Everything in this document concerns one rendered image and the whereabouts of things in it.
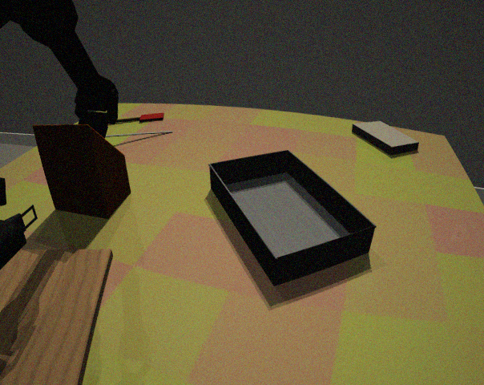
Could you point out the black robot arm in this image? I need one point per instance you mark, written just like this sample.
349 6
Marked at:
52 23

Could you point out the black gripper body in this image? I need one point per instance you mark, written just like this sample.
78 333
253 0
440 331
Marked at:
12 239

